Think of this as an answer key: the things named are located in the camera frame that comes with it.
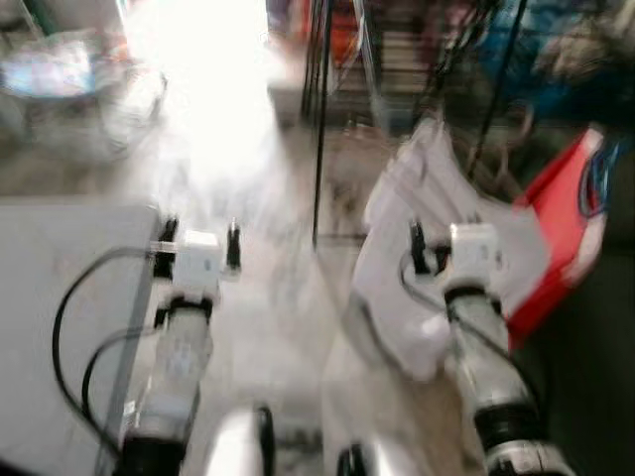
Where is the blue plastic hanger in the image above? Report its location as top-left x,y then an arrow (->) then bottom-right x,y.
583,139 -> 624,217

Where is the pale pink white shirt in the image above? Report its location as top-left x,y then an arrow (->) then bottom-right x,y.
349,117 -> 553,384

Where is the red and white shirt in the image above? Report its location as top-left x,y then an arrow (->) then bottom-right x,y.
504,125 -> 610,350

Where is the metal clothes rack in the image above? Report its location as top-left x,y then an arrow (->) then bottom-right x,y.
310,0 -> 383,249

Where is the blue hard case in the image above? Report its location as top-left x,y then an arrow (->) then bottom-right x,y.
486,15 -> 596,115

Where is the baby bouncer seat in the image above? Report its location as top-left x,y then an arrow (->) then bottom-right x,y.
0,30 -> 168,155

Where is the silver right robot leg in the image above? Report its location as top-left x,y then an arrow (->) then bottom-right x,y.
335,441 -> 410,476

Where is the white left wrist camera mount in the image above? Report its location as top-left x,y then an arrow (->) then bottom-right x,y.
173,230 -> 222,298

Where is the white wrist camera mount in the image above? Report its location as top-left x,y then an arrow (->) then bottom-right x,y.
448,223 -> 501,294
173,230 -> 222,298

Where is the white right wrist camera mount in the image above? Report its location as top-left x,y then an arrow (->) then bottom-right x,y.
448,223 -> 501,294

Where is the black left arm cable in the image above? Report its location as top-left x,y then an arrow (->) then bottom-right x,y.
52,246 -> 165,457

